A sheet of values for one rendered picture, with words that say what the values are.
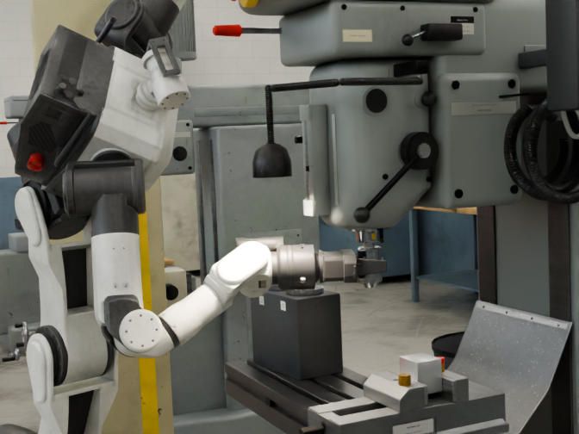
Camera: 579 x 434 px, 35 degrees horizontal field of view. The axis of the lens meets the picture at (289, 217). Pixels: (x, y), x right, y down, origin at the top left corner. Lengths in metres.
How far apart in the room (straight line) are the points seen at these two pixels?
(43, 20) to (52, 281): 1.42
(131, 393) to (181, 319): 1.80
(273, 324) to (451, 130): 0.70
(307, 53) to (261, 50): 9.80
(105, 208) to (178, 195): 8.45
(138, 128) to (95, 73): 0.14
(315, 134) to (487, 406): 0.59
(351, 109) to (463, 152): 0.24
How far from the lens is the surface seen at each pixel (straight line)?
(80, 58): 1.91
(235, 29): 1.81
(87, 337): 2.19
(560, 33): 1.66
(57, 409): 2.21
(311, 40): 1.73
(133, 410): 3.54
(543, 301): 2.00
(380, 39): 1.70
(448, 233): 9.11
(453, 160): 1.77
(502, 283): 2.10
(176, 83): 1.82
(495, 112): 1.83
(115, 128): 1.84
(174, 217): 10.19
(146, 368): 3.51
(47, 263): 2.13
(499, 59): 1.85
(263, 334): 2.24
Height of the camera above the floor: 1.49
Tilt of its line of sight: 5 degrees down
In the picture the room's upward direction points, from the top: 3 degrees counter-clockwise
